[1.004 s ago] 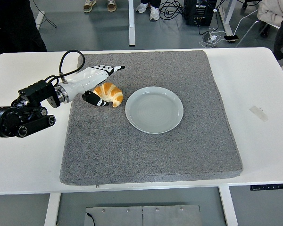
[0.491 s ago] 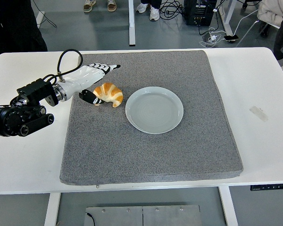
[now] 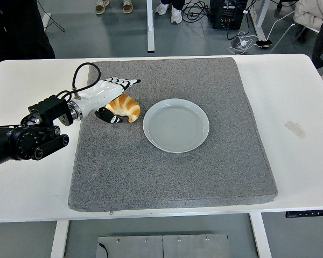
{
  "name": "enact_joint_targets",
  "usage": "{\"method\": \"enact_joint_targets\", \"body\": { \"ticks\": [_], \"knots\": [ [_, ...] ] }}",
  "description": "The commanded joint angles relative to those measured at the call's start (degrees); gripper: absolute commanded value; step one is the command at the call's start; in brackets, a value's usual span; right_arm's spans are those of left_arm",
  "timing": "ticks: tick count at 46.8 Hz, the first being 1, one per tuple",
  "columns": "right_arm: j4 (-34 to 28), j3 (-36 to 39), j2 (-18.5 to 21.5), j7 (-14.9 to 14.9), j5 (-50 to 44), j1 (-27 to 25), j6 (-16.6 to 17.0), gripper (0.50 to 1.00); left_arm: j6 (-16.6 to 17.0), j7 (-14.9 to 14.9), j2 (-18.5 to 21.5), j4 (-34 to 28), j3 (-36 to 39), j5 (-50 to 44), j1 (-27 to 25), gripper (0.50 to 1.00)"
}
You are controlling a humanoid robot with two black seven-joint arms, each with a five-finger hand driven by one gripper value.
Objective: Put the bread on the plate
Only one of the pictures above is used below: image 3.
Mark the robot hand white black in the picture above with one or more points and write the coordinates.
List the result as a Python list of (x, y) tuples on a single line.
[(102, 92)]

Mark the golden croissant bread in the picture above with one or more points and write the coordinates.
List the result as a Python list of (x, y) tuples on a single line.
[(127, 106)]

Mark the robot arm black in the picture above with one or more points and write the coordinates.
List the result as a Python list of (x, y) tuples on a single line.
[(27, 139)]

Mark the grey round plate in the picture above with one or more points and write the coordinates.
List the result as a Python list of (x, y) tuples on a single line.
[(175, 126)]

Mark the grey metal plate with screws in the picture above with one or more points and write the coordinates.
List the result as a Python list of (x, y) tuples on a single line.
[(161, 246)]

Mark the person's brown shoe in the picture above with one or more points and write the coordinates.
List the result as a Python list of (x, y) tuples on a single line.
[(127, 6), (101, 7)]

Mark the white desk foot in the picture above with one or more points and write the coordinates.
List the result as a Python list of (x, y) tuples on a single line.
[(46, 21)]

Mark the person's white shoe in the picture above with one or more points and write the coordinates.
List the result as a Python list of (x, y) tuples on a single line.
[(161, 9), (176, 16)]

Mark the grey fabric mat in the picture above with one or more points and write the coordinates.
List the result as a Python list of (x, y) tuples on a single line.
[(164, 174)]

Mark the person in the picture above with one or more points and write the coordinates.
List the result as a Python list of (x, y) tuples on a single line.
[(13, 29)]

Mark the person's legs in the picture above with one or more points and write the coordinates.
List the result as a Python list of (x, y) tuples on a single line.
[(179, 4)]

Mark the grey power adapter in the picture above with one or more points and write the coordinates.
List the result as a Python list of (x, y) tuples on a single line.
[(236, 43)]

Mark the black computer case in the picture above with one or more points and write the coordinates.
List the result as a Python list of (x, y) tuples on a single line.
[(227, 14)]

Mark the white table leg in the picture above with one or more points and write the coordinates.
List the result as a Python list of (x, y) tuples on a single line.
[(261, 236), (59, 239)]

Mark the phone with orange edge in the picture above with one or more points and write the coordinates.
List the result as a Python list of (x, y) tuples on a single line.
[(264, 43)]

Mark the white slanted desk leg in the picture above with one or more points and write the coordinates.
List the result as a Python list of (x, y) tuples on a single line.
[(257, 18)]

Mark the clear tape piece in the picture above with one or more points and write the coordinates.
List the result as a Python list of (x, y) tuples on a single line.
[(294, 129)]

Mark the beige jacket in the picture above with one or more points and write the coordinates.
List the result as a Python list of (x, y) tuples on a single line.
[(312, 13)]

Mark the black table control panel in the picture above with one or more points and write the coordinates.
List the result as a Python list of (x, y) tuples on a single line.
[(309, 214)]

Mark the white desk leg post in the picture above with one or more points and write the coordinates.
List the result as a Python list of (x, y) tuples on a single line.
[(150, 27)]

